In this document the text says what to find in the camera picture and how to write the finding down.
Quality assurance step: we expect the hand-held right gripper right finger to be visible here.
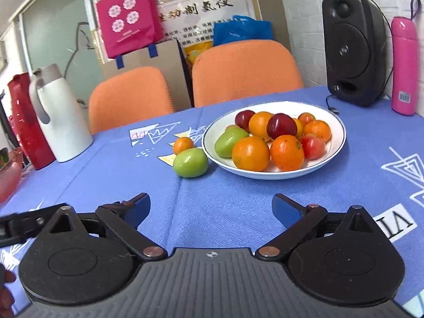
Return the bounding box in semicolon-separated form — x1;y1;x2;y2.
254;193;396;262

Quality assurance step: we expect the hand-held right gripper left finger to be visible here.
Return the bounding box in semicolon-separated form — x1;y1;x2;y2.
31;193;168;260

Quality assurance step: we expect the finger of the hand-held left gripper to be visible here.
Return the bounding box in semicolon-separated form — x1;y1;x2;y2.
0;204;67;249

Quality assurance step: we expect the white plate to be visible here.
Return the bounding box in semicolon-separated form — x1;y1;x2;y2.
201;103;347;180

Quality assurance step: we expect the dimpled mandarin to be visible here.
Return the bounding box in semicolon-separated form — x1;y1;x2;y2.
270;134;305;172
303;120;332;143

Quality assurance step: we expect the large orange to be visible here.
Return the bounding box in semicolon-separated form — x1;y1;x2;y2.
248;112;274;141
231;136;271;172

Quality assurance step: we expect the green apple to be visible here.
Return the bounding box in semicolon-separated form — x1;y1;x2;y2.
214;127;250;158
173;147;209;178

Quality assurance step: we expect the small tangerine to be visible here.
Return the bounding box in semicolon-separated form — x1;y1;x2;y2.
173;137;195;156

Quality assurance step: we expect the dark red plum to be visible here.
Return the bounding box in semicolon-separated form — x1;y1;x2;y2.
267;113;298;140
235;110;256;133

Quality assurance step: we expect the person's left hand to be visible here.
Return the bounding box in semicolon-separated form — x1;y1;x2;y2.
0;267;17;317

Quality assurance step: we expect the pink translucent bowl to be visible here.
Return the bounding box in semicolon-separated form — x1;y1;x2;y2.
0;147;24;204

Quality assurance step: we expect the blue printed tablecloth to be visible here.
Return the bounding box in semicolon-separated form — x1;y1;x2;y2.
0;85;424;318

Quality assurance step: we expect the red thermos jug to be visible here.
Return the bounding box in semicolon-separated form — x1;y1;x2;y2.
7;72;56;170

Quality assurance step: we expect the white thermos jug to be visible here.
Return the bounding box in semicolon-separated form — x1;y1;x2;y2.
28;64;94;163

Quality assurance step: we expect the orange fabric chair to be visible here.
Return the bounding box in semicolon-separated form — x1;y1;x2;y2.
192;39;304;108
88;67;175;135

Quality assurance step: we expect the yellow snack bag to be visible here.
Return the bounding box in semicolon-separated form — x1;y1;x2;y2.
183;41;214;67

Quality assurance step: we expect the black speaker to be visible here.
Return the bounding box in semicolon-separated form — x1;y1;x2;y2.
322;0;388;107

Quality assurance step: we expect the blue plastic bag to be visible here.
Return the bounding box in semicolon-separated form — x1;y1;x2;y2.
212;15;274;47

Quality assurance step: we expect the pink bottle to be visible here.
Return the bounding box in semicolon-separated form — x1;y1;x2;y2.
390;0;421;116

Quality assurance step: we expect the magenta tote bag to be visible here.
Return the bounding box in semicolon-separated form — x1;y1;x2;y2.
95;0;164;59

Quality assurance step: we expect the white wall poster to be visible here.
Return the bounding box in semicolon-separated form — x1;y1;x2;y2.
156;0;262;57

